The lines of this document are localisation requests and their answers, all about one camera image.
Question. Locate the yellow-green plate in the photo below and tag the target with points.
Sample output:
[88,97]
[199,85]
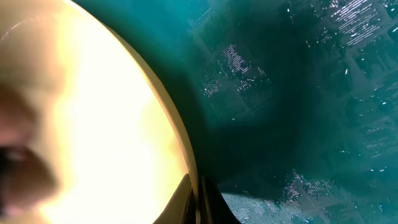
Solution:
[106,127]

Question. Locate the teal plastic tray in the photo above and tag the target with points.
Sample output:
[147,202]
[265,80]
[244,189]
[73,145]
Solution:
[290,105]

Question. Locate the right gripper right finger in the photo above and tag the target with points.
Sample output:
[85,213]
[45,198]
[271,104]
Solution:
[213,207]

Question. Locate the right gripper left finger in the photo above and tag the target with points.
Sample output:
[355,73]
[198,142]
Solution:
[181,207]

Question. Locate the dark bow-shaped sponge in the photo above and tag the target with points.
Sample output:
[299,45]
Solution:
[25,179]

